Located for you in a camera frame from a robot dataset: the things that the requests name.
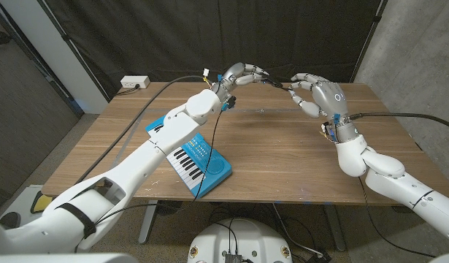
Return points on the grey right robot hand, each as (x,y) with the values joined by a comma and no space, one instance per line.
(328,98)

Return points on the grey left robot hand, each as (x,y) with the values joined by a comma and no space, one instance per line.
(235,76)

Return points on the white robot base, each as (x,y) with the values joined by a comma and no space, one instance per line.
(246,237)

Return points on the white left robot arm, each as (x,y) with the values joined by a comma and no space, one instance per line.
(136,171)

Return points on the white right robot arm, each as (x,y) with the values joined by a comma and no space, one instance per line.
(399,182)

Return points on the blue toy piano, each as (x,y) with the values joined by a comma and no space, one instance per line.
(206,164)

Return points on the black backdrop curtain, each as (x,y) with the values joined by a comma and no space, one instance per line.
(217,36)

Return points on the black backdrop stand pole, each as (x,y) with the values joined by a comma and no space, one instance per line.
(368,36)
(69,39)

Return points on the white power strip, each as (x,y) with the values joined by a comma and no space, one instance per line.
(134,81)

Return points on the grey table leg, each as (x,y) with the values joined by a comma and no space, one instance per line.
(335,230)

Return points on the black round floor disc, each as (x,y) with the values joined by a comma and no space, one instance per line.
(169,207)

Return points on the black power adapter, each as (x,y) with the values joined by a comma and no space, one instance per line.
(319,257)

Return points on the white table leg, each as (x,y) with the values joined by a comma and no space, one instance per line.
(148,223)

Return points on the small black torso box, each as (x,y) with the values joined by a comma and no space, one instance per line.
(233,258)

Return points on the yellow and black floor pad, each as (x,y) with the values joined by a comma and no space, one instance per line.
(41,202)

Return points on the white floor board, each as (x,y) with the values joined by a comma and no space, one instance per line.
(21,201)

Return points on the white robot chest cover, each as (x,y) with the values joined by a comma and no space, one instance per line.
(63,258)

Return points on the black blue left wrist camera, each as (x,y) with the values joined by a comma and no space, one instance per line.
(228,103)

